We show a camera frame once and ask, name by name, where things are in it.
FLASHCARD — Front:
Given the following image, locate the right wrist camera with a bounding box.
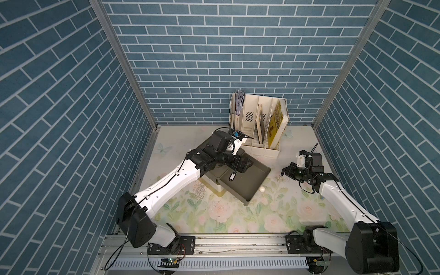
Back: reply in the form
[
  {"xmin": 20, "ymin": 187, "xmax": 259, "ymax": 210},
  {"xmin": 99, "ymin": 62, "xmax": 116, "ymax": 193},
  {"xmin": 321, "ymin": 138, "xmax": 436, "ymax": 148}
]
[{"xmin": 297, "ymin": 143, "xmax": 322, "ymax": 168}]

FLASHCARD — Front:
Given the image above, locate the floral table mat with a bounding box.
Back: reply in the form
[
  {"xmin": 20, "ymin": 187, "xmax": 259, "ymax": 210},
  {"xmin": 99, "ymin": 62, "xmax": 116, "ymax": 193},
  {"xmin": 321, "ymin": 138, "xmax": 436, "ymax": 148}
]
[{"xmin": 154, "ymin": 172, "xmax": 348, "ymax": 234}]

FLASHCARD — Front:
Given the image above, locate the metal corner post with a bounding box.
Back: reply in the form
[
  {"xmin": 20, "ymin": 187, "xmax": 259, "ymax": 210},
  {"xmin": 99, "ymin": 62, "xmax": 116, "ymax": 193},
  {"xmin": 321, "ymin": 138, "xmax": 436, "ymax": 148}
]
[
  {"xmin": 89, "ymin": 0, "xmax": 158, "ymax": 131},
  {"xmin": 312, "ymin": 0, "xmax": 391, "ymax": 132}
]

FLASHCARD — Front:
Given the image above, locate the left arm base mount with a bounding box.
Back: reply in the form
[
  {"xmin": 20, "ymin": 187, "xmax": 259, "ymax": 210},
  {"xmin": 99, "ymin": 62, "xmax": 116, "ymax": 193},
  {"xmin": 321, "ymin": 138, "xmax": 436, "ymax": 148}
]
[{"xmin": 148, "ymin": 223, "xmax": 196, "ymax": 255}]

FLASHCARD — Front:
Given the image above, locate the olive and cream drawer cabinet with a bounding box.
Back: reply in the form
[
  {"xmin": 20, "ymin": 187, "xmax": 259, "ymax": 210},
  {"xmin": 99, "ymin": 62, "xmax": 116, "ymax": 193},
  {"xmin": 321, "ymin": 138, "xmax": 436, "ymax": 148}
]
[{"xmin": 199, "ymin": 165, "xmax": 243, "ymax": 201}]

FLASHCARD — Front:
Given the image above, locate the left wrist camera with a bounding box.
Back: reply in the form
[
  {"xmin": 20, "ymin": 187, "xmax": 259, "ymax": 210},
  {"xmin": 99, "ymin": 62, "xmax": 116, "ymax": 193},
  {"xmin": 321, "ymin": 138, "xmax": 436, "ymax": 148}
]
[{"xmin": 227, "ymin": 129, "xmax": 253, "ymax": 155}]

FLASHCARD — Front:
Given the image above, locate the white file organizer rack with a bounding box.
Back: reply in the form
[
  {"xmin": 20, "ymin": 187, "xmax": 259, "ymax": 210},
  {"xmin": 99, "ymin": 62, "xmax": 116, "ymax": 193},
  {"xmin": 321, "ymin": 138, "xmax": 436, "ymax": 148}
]
[{"xmin": 240, "ymin": 94, "xmax": 286, "ymax": 159}]

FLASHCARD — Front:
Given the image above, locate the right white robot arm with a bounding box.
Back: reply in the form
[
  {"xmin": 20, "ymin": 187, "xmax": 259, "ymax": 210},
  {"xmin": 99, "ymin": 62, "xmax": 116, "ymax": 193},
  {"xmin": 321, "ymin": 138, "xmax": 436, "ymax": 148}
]
[{"xmin": 281, "ymin": 150, "xmax": 399, "ymax": 275}]

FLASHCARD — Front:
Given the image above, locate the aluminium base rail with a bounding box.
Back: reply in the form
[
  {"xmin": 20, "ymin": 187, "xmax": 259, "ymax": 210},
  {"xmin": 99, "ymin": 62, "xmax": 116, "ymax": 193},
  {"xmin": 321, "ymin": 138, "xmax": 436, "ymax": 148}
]
[{"xmin": 118, "ymin": 233, "xmax": 336, "ymax": 260}]

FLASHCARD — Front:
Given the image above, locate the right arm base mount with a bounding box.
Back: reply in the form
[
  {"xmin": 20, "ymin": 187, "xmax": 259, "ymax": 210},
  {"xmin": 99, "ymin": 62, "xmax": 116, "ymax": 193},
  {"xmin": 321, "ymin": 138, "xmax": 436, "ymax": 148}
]
[{"xmin": 285, "ymin": 226, "xmax": 333, "ymax": 254}]

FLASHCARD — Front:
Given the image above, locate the left metal corner post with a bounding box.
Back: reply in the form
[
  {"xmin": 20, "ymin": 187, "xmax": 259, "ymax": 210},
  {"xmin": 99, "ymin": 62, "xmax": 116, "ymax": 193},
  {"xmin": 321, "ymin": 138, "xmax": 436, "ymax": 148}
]
[{"xmin": 89, "ymin": 0, "xmax": 158, "ymax": 131}]

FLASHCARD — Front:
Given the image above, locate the yellow cover book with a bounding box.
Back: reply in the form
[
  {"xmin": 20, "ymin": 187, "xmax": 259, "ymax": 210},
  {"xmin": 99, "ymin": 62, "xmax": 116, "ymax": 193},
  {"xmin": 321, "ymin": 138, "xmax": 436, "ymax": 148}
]
[{"xmin": 267, "ymin": 99, "xmax": 289, "ymax": 150}]

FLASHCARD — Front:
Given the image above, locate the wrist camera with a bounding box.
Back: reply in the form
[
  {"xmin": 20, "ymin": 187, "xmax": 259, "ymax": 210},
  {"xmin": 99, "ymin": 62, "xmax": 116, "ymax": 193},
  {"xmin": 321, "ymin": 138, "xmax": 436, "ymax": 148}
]
[
  {"xmin": 227, "ymin": 129, "xmax": 253, "ymax": 155},
  {"xmin": 297, "ymin": 143, "xmax": 322, "ymax": 168}
]

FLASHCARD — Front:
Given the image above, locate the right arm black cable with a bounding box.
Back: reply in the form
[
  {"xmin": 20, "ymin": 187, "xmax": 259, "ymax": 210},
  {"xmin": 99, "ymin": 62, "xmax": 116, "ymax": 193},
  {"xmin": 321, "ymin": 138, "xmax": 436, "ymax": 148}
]
[{"xmin": 374, "ymin": 221, "xmax": 424, "ymax": 275}]

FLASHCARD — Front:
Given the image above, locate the right metal corner post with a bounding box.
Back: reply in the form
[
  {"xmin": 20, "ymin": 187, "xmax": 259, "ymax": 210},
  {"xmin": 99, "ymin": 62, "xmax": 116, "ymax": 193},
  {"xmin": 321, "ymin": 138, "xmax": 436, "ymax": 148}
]
[{"xmin": 312, "ymin": 0, "xmax": 391, "ymax": 132}]

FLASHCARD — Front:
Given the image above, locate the black car key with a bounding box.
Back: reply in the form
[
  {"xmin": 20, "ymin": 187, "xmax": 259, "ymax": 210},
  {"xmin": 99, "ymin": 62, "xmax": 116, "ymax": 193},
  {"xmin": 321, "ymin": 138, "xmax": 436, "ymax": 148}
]
[{"xmin": 229, "ymin": 172, "xmax": 237, "ymax": 181}]

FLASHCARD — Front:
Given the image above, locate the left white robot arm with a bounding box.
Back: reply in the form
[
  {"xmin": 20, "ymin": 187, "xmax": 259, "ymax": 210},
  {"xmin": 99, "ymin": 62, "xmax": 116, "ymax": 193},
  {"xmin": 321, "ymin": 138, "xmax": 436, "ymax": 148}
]
[{"xmin": 116, "ymin": 127, "xmax": 253, "ymax": 248}]

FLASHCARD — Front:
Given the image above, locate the blue spine book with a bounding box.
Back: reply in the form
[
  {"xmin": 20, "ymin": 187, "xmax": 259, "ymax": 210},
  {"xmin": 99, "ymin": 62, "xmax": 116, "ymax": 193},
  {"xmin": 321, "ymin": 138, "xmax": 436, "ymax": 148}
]
[{"xmin": 230, "ymin": 89, "xmax": 245, "ymax": 131}]

